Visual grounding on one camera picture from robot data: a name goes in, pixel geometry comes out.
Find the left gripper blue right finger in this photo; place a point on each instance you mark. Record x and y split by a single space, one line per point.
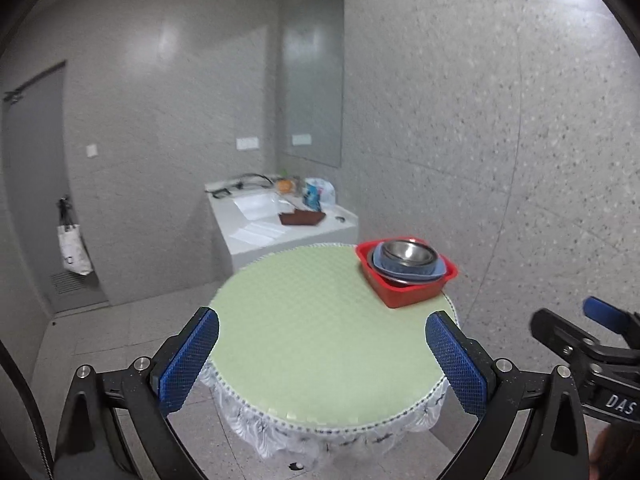
493 397

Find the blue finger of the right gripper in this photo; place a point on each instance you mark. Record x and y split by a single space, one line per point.
614 319

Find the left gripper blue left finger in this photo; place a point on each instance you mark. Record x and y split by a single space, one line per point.
151 395

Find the large steel mixing bowl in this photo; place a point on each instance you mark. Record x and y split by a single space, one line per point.
395 279

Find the small steel bowl back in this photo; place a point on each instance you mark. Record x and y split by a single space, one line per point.
409 252

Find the light blue plastic plate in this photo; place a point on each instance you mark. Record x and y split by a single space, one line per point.
395 268

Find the person right hand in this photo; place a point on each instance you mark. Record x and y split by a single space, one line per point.
615 454

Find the red plastic basin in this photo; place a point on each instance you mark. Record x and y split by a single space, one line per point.
397 296

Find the round table green mat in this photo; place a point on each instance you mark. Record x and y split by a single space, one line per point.
305 341

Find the white tote bag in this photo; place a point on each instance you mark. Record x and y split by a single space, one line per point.
73 250

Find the brown cloth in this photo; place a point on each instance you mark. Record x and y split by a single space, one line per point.
301 218

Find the plastic bag with blue pack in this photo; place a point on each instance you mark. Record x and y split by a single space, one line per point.
318 194

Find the orange fruit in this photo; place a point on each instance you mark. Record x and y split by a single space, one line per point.
285 186

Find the grey door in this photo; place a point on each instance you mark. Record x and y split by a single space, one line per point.
38 189

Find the white light switch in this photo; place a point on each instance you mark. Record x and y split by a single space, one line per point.
92 150

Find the white double wall socket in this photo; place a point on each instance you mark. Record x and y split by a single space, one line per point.
248 143

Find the wall mirror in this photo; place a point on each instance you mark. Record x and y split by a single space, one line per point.
313 81

